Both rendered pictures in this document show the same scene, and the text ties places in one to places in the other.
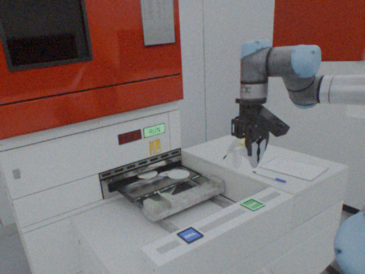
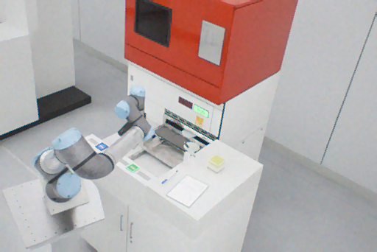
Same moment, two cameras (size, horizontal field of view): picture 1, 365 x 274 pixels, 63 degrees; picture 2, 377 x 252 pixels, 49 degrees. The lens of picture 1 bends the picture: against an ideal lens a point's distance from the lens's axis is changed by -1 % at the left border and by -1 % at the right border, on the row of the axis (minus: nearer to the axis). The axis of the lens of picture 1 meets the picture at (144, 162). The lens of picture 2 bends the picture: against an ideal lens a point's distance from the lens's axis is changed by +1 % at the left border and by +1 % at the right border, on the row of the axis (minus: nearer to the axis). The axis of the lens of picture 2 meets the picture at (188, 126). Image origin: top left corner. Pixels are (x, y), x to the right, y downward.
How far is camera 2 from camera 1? 227 cm
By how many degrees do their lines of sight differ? 58
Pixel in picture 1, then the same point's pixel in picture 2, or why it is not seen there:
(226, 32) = not seen: outside the picture
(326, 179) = (174, 205)
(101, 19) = (177, 29)
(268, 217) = (128, 177)
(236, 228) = not seen: hidden behind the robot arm
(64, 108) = (150, 63)
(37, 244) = not seen: hidden behind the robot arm
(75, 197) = (151, 110)
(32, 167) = (138, 80)
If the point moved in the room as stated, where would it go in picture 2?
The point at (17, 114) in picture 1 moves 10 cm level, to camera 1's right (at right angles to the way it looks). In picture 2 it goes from (132, 52) to (137, 59)
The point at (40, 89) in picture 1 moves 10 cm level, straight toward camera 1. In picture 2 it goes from (143, 47) to (129, 50)
